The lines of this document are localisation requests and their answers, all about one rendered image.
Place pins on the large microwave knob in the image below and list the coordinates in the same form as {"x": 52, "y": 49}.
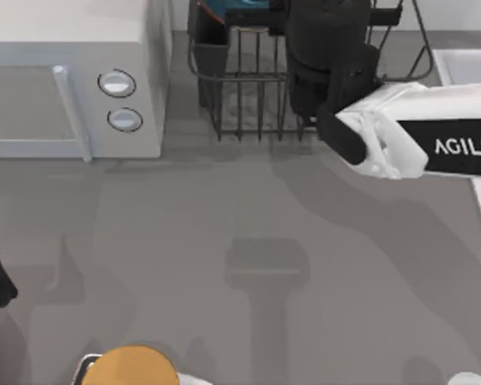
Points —
{"x": 116, "y": 83}

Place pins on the blue plate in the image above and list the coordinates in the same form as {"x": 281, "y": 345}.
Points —
{"x": 246, "y": 2}

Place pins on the pale microwave oven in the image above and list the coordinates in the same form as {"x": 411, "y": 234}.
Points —
{"x": 148, "y": 24}

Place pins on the microwave oven door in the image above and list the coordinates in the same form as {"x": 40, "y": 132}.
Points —
{"x": 20, "y": 100}

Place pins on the orange round lid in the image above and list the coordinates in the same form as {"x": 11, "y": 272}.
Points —
{"x": 130, "y": 367}

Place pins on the small microwave knob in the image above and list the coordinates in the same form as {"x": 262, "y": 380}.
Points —
{"x": 124, "y": 119}

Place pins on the white container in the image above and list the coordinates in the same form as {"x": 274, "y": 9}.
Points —
{"x": 192, "y": 380}

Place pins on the pale grey round object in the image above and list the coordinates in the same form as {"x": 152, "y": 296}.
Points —
{"x": 467, "y": 379}

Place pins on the dark grey rack bin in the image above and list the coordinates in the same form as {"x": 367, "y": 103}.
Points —
{"x": 209, "y": 52}

